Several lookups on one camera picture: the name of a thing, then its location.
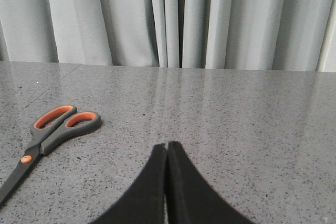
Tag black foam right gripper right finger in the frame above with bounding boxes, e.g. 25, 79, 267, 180
166, 141, 252, 223

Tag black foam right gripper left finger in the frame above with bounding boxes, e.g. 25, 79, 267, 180
93, 144, 166, 223

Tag grey orange scissors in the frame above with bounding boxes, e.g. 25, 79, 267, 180
1, 105, 101, 206

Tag grey pleated curtain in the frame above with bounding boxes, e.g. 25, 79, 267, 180
1, 0, 335, 72

